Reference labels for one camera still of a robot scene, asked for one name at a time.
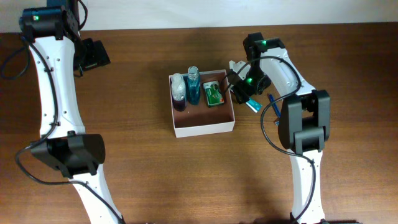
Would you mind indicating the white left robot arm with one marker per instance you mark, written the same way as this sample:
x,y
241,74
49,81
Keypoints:
x,y
53,37

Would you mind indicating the green soap box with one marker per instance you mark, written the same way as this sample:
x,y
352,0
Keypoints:
x,y
213,93

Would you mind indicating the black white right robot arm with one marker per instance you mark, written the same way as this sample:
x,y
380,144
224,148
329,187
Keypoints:
x,y
304,122

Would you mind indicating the teal mouthwash bottle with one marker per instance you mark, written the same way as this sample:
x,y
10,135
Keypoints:
x,y
193,81

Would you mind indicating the blue disposable razor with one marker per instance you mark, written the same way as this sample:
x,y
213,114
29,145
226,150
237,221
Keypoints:
x,y
275,108

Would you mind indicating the green white toothpaste tube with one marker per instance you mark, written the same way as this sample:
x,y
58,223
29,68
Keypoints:
x,y
254,105

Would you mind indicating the white open cardboard box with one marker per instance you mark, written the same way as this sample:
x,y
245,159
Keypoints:
x,y
201,119

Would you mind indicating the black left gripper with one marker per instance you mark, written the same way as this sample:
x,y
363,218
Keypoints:
x,y
98,55

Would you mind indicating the purple foam pump bottle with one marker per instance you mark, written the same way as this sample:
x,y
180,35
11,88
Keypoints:
x,y
179,94

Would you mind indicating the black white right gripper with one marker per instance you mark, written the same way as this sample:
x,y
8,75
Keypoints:
x,y
241,89

